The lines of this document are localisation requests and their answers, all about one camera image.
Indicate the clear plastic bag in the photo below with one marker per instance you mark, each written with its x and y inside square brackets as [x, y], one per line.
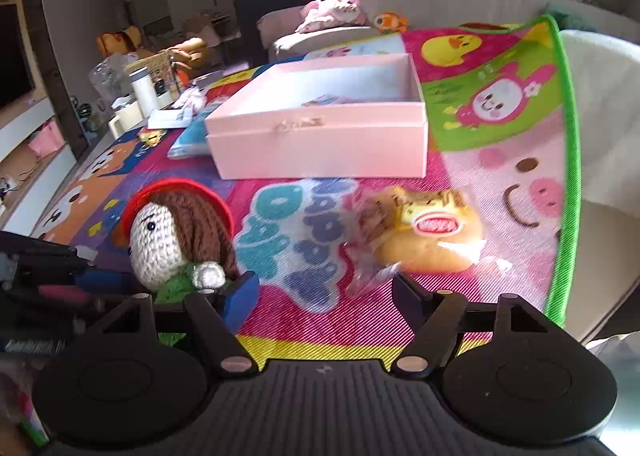
[107, 73]

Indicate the pink clothes pile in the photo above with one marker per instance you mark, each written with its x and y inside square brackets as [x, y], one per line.
[330, 13]

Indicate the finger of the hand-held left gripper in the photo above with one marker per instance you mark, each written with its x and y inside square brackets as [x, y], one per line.
[50, 316]
[110, 281]

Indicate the television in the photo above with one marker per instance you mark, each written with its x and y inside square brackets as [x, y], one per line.
[12, 55]

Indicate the beige dining chair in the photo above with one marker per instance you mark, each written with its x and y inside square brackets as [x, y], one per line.
[200, 25]

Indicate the small printed card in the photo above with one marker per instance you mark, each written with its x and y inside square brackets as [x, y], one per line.
[325, 99]

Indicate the yellow dog plush toy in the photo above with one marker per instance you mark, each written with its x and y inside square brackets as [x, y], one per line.
[117, 41]

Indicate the colourful cartoon play mat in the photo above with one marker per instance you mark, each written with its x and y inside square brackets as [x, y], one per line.
[500, 135]

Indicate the white mug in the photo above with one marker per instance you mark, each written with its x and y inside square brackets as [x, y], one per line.
[122, 119]

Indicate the white upholstered seat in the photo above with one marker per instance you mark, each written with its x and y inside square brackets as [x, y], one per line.
[600, 110]

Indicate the woven basket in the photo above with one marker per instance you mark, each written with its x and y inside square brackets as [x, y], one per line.
[155, 63]

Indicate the black aquarium cabinet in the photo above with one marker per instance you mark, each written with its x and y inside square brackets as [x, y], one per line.
[250, 20]

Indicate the white tumbler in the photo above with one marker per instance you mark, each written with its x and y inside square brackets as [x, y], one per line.
[145, 93]

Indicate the crochet doll with red hat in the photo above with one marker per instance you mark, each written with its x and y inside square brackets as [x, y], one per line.
[165, 236]

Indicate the blue wet wipes packet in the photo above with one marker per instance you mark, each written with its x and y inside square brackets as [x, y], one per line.
[187, 143]

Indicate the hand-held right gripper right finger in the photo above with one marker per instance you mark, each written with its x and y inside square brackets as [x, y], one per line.
[410, 297]

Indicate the pink cardboard box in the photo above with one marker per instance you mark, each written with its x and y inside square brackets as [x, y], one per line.
[320, 145]

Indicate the brown plush toy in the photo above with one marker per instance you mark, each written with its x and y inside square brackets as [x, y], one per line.
[192, 48]

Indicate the small yellow toy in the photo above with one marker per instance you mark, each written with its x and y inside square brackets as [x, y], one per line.
[150, 136]

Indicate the packaged bread bun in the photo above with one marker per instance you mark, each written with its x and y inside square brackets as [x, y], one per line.
[430, 236]

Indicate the pink bag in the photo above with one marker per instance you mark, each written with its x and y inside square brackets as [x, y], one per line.
[47, 139]

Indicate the white paper sheets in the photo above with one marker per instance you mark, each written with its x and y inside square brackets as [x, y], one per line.
[167, 119]

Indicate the orange fish plush toy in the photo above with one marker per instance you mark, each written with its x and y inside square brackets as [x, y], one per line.
[390, 21]

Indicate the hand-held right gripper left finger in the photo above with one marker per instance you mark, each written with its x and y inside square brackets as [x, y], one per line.
[242, 298]

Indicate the white television cabinet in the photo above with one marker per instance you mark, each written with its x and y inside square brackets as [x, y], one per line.
[30, 150]

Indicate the beige sofa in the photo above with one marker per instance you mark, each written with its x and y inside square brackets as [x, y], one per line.
[450, 5]

